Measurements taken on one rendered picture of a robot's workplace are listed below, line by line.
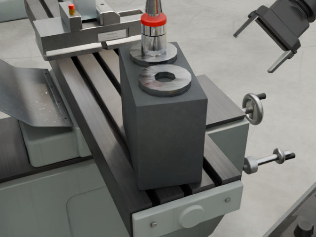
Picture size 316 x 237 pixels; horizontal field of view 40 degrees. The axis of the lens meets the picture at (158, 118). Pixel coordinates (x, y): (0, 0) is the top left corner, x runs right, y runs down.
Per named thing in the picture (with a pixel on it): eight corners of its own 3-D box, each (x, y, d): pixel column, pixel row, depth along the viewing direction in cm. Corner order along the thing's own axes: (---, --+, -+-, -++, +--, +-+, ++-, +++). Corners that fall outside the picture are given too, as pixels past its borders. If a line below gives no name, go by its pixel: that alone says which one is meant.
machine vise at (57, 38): (142, 22, 142) (141, -12, 136) (160, 40, 131) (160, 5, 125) (35, 40, 131) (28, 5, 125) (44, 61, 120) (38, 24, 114)
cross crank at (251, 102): (251, 111, 164) (256, 84, 157) (270, 128, 155) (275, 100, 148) (214, 121, 159) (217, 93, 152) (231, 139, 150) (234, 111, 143)
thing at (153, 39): (171, 52, 81) (171, 22, 77) (150, 59, 79) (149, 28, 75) (157, 43, 84) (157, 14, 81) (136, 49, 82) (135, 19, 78)
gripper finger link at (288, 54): (270, 70, 91) (291, 49, 91) (265, 70, 95) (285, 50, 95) (275, 75, 92) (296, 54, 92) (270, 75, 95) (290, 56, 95)
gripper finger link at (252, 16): (234, 38, 94) (255, 18, 94) (238, 36, 90) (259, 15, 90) (229, 33, 93) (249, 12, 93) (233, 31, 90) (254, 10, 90)
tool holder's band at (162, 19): (171, 22, 77) (171, 17, 77) (149, 28, 75) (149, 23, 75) (157, 14, 81) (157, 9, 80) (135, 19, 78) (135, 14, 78)
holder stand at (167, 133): (175, 116, 99) (177, 34, 87) (202, 182, 81) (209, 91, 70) (122, 122, 97) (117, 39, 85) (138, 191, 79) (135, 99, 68)
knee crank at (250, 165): (288, 152, 158) (291, 139, 155) (298, 162, 154) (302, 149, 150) (236, 168, 151) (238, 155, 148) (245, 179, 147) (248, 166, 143)
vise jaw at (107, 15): (107, 8, 133) (106, -5, 131) (121, 23, 124) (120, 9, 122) (88, 11, 132) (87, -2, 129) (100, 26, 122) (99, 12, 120)
